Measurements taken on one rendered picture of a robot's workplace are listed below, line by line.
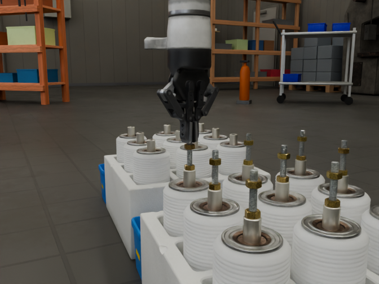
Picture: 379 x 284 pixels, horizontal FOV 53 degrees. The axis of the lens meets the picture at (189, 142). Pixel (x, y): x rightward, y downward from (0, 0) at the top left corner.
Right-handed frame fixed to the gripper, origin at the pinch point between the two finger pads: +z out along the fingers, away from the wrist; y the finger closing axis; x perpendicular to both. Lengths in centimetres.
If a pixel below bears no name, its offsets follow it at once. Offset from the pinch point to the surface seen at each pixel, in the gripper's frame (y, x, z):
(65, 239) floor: -4, 46, 35
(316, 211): 12.4, -18.4, 13.0
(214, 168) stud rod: -5.2, -11.0, 3.7
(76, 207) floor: 11, 67, 35
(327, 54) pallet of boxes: 691, 332, -38
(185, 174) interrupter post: -1.1, -0.2, 7.7
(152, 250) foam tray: -8.2, 0.6, 20.0
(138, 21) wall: 637, 894, -145
